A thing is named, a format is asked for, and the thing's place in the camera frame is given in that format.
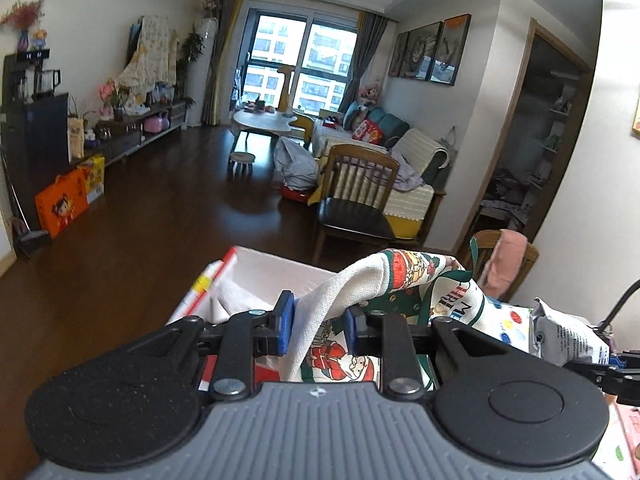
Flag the white printed plastic bag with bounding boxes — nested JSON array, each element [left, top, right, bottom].
[[529, 297, 610, 366]]

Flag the window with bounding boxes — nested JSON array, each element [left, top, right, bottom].
[[238, 9, 357, 116]]

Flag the pink towel on chair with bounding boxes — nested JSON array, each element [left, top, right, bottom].
[[478, 230, 528, 299]]

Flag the red white cardboard box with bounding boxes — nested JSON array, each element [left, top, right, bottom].
[[169, 246, 350, 382]]

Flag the small round stool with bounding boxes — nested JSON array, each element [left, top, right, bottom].
[[228, 152, 255, 179]]

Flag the low tv cabinet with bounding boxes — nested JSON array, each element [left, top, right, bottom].
[[70, 99, 191, 166]]

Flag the pink kettle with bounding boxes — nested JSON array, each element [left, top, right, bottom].
[[143, 110, 170, 136]]

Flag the dark triptych wall pictures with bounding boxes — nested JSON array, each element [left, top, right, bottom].
[[387, 14, 472, 86]]

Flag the black water dispenser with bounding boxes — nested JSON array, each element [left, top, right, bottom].
[[1, 49, 70, 230]]

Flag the sofa with covers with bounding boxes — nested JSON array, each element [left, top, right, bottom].
[[311, 103, 452, 246]]

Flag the round coffee table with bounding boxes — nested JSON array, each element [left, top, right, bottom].
[[231, 110, 297, 152]]

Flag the christmas print bag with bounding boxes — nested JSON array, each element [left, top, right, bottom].
[[278, 249, 529, 382]]

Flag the yellow gift box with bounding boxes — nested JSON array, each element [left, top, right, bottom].
[[77, 155, 105, 205]]

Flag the wooden chair black seat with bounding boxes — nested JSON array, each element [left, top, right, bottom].
[[312, 144, 399, 263]]

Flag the food picture gold frame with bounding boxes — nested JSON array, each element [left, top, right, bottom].
[[631, 98, 640, 139]]

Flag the wooden chair near table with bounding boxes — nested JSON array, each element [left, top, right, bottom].
[[469, 229, 539, 302]]

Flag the orange gift box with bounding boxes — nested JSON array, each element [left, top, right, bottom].
[[35, 168, 89, 238]]

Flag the silver desk lamp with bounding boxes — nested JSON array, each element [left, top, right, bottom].
[[594, 280, 640, 336]]

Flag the grey bag on floor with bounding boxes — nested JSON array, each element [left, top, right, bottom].
[[272, 136, 319, 192]]

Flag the floral cloth on tv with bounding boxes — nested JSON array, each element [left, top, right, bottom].
[[116, 15, 179, 106]]

